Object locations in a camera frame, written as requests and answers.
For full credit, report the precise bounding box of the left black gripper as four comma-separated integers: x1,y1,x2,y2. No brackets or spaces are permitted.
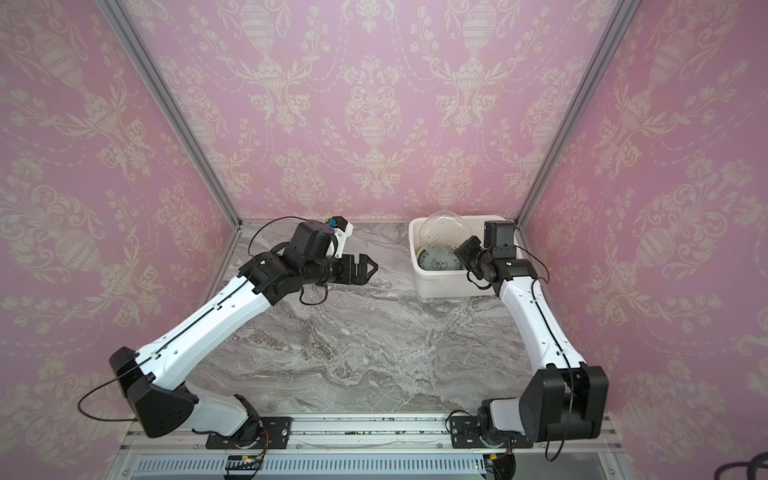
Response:
302,250,380,285

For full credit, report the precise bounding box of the small blue patterned plate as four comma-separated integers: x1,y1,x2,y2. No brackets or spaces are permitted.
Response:
416,246,463,272

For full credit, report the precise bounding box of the clear glass plate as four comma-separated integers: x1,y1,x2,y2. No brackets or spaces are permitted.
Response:
418,210,472,251

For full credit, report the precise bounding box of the white plastic bin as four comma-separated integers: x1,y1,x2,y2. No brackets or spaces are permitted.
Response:
409,215,504,299

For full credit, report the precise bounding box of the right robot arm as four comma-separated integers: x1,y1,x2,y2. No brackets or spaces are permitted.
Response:
455,220,609,445

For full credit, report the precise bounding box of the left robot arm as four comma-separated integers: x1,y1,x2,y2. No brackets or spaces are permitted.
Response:
109,216,378,446

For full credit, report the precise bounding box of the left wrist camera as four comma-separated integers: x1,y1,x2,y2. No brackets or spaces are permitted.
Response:
328,216,354,259

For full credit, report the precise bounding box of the aluminium mounting rail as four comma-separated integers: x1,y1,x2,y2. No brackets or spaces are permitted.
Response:
119,411,625,455

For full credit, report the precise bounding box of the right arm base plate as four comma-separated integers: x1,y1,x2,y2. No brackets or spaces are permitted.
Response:
445,415,533,450

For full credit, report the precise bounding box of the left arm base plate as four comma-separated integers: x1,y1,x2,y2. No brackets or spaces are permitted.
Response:
205,416,293,451

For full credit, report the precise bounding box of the right aluminium corner post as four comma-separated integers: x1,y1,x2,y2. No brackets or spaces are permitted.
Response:
520,0,642,217

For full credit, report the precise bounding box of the aluminium corner post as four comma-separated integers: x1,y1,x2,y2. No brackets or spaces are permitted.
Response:
520,0,642,217
96,0,242,230

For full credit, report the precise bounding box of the left aluminium corner post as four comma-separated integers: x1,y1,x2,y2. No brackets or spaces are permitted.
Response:
96,0,242,230

